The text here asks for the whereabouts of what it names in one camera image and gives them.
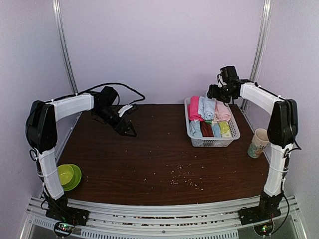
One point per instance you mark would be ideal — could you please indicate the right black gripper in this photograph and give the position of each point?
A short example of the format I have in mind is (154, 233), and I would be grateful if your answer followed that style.
(212, 92)

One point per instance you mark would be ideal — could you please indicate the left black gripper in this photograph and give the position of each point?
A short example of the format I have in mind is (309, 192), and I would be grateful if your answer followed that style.
(125, 127)

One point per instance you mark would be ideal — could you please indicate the light blue towel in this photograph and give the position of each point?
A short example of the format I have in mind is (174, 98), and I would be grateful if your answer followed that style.
(195, 129)
(206, 108)

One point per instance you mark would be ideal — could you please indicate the magenta pink towel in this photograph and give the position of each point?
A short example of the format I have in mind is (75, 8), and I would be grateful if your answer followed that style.
(192, 108)

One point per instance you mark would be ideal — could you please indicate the white plastic basket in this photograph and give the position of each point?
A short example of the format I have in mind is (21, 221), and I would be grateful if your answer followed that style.
(211, 141)

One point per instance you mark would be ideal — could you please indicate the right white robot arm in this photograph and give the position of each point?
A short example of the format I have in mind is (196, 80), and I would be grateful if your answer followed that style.
(282, 129)

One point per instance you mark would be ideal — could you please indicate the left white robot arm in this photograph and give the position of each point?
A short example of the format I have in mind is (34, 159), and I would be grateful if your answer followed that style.
(41, 130)

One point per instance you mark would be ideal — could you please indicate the light pink rolled towel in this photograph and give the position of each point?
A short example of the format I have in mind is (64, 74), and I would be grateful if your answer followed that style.
(222, 113)

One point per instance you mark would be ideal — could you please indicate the yellow rolled towel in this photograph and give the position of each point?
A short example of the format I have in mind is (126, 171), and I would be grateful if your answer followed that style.
(225, 129)

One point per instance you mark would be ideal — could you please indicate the dark red rolled towel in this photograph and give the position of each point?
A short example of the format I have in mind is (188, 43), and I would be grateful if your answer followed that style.
(206, 129)

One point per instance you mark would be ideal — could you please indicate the light blue rolled towel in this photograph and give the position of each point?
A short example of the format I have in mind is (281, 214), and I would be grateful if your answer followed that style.
(195, 129)

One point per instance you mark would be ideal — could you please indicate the cream patterned mug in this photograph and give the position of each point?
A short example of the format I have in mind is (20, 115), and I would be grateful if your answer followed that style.
(258, 143)

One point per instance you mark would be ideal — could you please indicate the green plate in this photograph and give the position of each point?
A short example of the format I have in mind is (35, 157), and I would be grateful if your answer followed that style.
(77, 178)

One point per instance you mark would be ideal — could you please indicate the green bowl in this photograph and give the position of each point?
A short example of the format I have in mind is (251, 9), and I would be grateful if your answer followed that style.
(66, 174)

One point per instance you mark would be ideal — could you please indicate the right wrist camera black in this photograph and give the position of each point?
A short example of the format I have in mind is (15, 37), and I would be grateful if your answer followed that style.
(228, 74)

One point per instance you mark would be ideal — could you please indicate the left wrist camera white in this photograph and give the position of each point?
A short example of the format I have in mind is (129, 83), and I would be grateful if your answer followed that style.
(127, 109)

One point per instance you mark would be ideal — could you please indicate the right aluminium post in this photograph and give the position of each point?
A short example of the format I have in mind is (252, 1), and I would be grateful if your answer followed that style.
(262, 39)

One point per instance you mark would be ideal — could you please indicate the aluminium post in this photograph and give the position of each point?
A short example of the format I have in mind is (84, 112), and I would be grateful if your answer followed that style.
(59, 23)
(262, 39)

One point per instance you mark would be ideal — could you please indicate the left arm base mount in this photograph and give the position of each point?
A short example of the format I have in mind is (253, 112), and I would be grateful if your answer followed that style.
(70, 215)

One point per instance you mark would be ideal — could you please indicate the left aluminium post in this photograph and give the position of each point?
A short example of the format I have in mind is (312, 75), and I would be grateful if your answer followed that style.
(59, 23)

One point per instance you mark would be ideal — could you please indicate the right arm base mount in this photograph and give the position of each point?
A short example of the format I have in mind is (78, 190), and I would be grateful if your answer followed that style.
(258, 213)

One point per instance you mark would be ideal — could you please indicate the aluminium front rail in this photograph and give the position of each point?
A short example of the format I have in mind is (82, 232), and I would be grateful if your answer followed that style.
(197, 221)

